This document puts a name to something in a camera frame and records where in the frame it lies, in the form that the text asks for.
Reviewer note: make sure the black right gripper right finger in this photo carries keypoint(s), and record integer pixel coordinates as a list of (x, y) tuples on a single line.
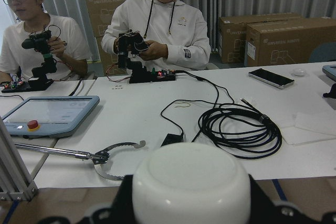
[(263, 210)]

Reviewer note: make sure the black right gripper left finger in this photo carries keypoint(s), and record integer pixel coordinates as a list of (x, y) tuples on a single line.
[(121, 209)]

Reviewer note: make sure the white cup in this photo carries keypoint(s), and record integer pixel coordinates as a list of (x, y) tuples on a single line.
[(191, 183)]

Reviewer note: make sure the reacher grabber tool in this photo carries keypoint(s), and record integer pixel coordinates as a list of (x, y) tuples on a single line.
[(99, 159)]

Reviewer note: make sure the black power adapter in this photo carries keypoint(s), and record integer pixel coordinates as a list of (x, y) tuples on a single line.
[(172, 139)]

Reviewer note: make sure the blue teach pendant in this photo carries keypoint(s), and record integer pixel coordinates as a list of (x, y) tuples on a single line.
[(53, 117)]

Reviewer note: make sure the black smartphone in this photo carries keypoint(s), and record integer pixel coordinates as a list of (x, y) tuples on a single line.
[(271, 78)]

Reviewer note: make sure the cardboard box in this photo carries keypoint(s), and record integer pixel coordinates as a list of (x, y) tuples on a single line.
[(232, 33), (300, 40), (100, 13)]

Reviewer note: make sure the person in white hoodie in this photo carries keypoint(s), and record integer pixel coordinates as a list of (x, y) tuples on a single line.
[(175, 32)]

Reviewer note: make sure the person in white t-shirt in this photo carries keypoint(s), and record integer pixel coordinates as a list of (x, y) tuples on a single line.
[(67, 43)]

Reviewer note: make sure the aluminium frame post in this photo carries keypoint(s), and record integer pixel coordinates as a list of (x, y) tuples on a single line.
[(16, 181)]

